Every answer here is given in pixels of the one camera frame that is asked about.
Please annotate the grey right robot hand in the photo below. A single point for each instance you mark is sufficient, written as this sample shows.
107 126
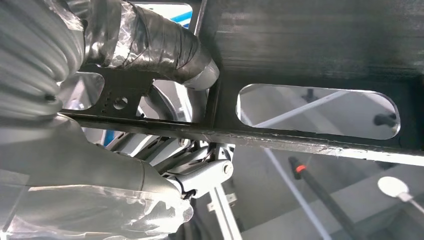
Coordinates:
66 159

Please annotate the white round knob on rod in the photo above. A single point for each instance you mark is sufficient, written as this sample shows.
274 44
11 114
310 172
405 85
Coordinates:
392 186

